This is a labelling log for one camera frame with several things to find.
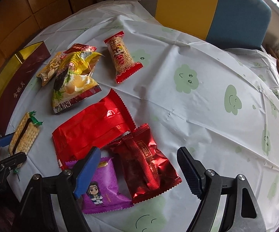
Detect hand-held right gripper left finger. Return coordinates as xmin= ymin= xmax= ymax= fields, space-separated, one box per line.
xmin=11 ymin=146 xmax=102 ymax=232

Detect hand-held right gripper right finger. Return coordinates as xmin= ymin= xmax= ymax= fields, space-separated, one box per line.
xmin=176 ymin=146 xmax=262 ymax=232

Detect cracker packet green ends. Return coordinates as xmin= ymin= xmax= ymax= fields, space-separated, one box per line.
xmin=8 ymin=111 xmax=43 ymax=170

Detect sesame stick packet red ends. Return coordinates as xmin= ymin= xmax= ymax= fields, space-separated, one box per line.
xmin=104 ymin=31 xmax=144 ymax=84

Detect purple cartoon snack packet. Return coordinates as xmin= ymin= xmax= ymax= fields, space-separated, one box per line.
xmin=65 ymin=157 xmax=134 ymax=214

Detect large plain red packet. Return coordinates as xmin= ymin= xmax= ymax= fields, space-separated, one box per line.
xmin=52 ymin=89 xmax=136 ymax=168

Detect dark red foil packet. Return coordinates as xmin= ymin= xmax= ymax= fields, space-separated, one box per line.
xmin=107 ymin=124 xmax=182 ymax=204

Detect white cloud print tablecloth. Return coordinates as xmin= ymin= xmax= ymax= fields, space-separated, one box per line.
xmin=5 ymin=0 xmax=279 ymax=232

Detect maroon and gold gift box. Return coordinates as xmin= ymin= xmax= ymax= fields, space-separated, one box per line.
xmin=0 ymin=42 xmax=51 ymax=136

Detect chips print snack packet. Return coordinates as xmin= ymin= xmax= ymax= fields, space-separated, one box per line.
xmin=37 ymin=51 xmax=70 ymax=87

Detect egg print snack packet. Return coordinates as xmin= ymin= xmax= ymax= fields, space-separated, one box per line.
xmin=52 ymin=71 xmax=102 ymax=115

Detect yellow snack packet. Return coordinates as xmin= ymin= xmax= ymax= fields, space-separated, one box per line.
xmin=68 ymin=51 xmax=103 ymax=74

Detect brown wooden cabinet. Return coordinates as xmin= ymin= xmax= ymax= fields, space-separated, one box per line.
xmin=0 ymin=0 xmax=116 ymax=61

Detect yellow and blue chair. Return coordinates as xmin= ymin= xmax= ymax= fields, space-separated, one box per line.
xmin=155 ymin=0 xmax=272 ymax=51

